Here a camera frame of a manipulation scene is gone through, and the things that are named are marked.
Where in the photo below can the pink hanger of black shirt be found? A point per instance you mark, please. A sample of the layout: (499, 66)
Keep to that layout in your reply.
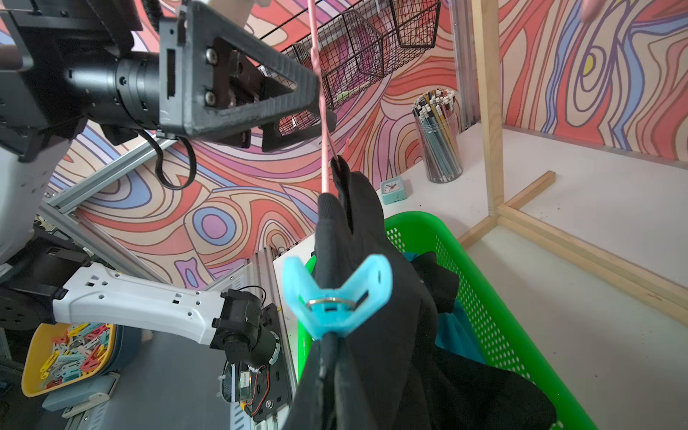
(317, 69)

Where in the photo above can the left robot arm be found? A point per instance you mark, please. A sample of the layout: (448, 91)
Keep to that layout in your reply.
(35, 131)

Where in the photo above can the black wire basket left wall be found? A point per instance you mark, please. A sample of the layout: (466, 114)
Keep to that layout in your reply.
(361, 43)

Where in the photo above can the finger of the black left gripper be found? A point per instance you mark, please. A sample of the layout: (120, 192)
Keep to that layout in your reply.
(282, 130)

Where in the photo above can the yellow bin of clothespins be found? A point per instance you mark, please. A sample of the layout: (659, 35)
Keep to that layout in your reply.
(64, 354)

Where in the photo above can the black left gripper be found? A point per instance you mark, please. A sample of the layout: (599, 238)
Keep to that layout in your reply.
(230, 82)

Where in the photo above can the teal t-shirt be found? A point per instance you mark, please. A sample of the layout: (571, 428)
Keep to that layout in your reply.
(455, 333)

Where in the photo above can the light blue clothespin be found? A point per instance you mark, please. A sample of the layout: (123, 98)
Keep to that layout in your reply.
(337, 310)

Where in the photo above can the black t-shirt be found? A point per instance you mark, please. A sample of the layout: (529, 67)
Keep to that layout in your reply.
(390, 373)

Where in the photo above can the wooden clothes rack frame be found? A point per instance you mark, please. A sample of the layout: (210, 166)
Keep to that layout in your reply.
(586, 183)

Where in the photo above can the clear pencil cup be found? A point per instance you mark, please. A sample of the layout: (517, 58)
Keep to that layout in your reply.
(437, 116)

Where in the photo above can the green plastic basket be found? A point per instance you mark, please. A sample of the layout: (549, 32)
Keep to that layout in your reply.
(502, 341)

